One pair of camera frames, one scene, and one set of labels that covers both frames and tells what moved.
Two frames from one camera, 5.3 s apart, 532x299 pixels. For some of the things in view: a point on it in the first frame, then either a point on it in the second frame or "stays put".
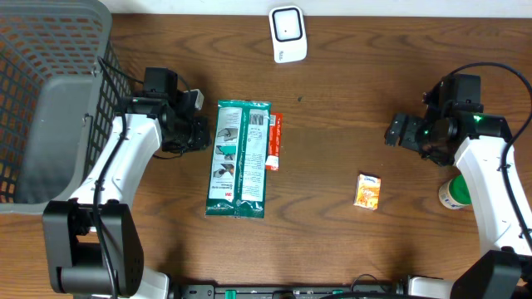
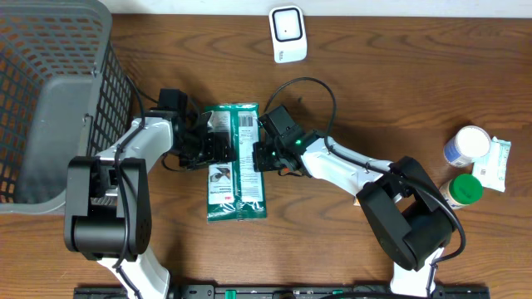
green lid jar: (455, 193) stays put
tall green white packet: (238, 176) stays put
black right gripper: (409, 139) → (261, 161)
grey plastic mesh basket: (57, 101) stays put
